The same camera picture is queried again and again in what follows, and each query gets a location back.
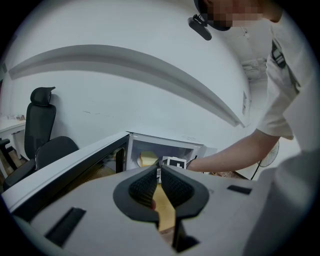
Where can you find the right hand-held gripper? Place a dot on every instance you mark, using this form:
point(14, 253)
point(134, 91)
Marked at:
point(175, 162)

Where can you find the white desk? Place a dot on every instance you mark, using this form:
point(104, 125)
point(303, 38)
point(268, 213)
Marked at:
point(11, 126)

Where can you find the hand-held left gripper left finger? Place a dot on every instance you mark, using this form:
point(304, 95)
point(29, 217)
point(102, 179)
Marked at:
point(141, 186)

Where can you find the white floor fan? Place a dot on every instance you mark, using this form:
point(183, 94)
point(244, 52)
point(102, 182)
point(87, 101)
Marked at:
point(271, 156)

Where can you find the black office chair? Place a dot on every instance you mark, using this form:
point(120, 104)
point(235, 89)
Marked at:
point(40, 140)

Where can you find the person's right forearm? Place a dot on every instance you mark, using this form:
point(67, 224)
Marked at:
point(225, 155)

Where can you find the black glass microwave door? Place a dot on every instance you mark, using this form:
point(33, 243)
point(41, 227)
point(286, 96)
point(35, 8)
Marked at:
point(75, 162)

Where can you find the white microwave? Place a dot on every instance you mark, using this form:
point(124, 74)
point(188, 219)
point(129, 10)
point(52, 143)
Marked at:
point(172, 143)

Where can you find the person's white shirt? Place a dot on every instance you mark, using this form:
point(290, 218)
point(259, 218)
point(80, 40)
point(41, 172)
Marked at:
point(292, 125)

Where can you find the yellow food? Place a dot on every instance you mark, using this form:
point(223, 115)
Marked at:
point(148, 158)

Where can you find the small items on desk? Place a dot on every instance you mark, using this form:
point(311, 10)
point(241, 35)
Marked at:
point(16, 116)

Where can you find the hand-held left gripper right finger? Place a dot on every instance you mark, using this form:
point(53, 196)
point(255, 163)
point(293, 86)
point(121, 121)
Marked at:
point(176, 187)

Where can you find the black head-worn camera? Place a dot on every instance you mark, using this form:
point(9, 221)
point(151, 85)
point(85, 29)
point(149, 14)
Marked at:
point(200, 25)

